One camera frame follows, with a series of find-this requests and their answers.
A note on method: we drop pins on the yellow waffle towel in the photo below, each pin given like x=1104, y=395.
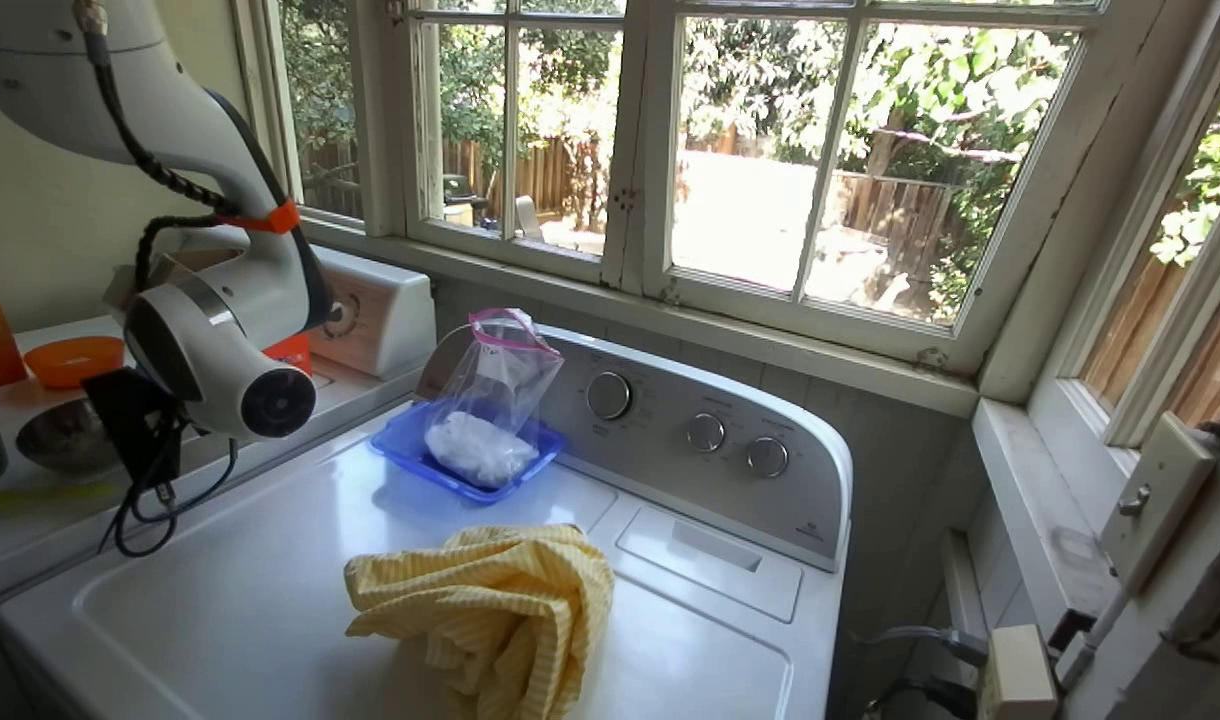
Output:
x=501, y=600

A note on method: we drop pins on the beige box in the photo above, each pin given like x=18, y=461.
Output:
x=1015, y=681

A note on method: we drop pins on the large silver washer knob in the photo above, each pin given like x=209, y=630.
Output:
x=609, y=399

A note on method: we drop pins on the white dryer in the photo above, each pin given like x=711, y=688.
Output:
x=386, y=314

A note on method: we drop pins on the white washing machine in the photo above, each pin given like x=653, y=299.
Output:
x=232, y=600

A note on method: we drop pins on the orange plastic bowl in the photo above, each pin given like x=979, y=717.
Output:
x=70, y=360

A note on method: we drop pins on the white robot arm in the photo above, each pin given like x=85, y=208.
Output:
x=195, y=333

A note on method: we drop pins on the metal bowl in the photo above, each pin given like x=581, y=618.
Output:
x=54, y=440

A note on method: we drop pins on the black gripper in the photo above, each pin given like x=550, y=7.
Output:
x=132, y=424

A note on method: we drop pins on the narrow white window frame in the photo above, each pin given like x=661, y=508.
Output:
x=1126, y=224

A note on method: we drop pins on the clear zip bag with powder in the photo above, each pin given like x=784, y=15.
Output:
x=482, y=400

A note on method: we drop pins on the dryer knob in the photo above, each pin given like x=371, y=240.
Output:
x=346, y=317

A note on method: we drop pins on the white wall plate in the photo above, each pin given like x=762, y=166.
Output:
x=1162, y=495

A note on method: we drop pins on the yellow-green utensil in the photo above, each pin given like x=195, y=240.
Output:
x=32, y=498

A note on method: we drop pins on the wide white window frame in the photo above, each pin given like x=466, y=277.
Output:
x=642, y=134

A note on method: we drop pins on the blue plastic tray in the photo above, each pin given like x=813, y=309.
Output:
x=410, y=452

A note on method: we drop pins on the small silver washer knob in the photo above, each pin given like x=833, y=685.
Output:
x=765, y=456
x=702, y=433

